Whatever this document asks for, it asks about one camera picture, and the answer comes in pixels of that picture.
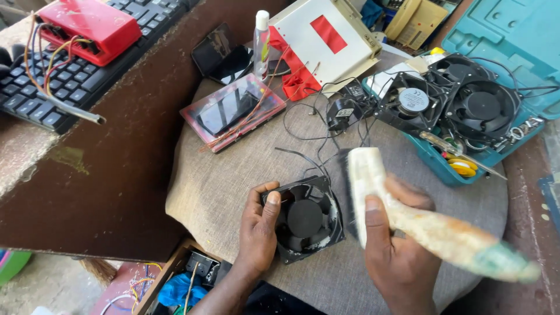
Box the person's left hand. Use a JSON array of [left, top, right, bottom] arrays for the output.
[[234, 181, 281, 277]]

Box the person's right hand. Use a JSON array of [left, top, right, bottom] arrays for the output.
[[364, 174, 442, 307]]

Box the worn wooden-handled brush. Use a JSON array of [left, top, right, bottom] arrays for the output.
[[346, 147, 541, 284]]

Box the black square cooling fan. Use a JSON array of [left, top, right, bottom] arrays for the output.
[[261, 175, 346, 266]]

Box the grey burlap cloth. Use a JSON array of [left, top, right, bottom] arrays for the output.
[[165, 52, 509, 315]]

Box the wooden drawer with parts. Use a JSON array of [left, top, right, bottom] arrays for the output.
[[131, 239, 224, 315]]

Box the blue cloth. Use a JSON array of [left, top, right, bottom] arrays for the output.
[[157, 272, 209, 309]]

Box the yellow tape roll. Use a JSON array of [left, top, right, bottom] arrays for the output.
[[445, 153, 479, 178]]

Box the clear case with black tablet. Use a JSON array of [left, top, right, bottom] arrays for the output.
[[180, 73, 287, 154]]

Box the black power adapter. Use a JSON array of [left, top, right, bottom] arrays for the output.
[[326, 98, 364, 133], [339, 79, 372, 104]]

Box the black fan with silver label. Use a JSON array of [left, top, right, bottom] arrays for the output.
[[374, 72, 449, 136]]

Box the straw broom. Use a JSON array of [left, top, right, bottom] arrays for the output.
[[79, 257, 119, 288]]

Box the large black cooling fan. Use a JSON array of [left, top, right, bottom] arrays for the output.
[[442, 74, 523, 145]]

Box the black smartphone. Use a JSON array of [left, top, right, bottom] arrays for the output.
[[208, 45, 255, 85], [191, 23, 237, 78]]

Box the clear plastic bottle white cap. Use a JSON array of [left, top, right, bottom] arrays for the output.
[[253, 10, 271, 83]]

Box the white and red metal box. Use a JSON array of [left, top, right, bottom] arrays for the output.
[[268, 0, 383, 102]]

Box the beige telephone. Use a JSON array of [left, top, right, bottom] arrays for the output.
[[384, 0, 449, 51]]

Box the black computer keyboard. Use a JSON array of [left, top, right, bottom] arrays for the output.
[[0, 0, 201, 135]]

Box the green plastic container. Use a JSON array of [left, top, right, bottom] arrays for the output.
[[0, 249, 33, 288]]

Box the teal plastic tool case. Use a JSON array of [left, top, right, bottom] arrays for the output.
[[361, 0, 560, 188]]

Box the clear-handled screwdriver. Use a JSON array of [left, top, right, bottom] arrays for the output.
[[419, 130, 509, 181]]

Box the bundle of coloured wires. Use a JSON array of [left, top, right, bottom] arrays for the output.
[[100, 262, 163, 315]]

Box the red plastic box with wires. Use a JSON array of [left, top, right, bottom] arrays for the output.
[[35, 0, 143, 67]]

